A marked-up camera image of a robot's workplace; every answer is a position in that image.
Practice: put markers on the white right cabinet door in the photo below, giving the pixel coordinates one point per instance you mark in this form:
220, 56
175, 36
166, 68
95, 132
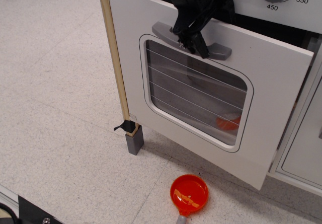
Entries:
301, 159

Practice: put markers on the white oven door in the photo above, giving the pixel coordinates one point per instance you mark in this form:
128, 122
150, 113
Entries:
231, 112

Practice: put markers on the orange toy frying pan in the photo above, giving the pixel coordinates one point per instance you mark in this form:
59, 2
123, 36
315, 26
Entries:
189, 193

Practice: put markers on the black tape strip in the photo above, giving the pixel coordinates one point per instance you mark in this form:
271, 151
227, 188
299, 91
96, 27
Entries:
127, 125

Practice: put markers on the grey oven door handle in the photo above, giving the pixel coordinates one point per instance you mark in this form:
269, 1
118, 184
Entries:
164, 32

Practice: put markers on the white toy kitchen cabinet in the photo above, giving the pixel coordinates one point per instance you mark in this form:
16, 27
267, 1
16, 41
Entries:
296, 22

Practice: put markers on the light wooden side post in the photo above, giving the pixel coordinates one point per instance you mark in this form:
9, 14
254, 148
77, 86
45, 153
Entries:
109, 25

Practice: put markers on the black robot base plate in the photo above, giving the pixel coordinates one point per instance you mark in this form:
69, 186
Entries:
30, 213

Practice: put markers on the grey plastic foot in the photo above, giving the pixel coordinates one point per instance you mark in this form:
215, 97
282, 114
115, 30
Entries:
136, 142

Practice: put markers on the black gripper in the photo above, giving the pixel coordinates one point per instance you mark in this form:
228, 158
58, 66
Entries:
194, 15

